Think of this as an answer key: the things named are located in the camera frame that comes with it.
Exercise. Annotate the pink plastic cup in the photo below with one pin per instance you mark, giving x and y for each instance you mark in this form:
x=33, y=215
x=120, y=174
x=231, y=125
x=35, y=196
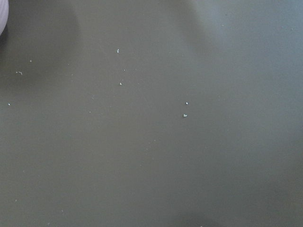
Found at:
x=4, y=13

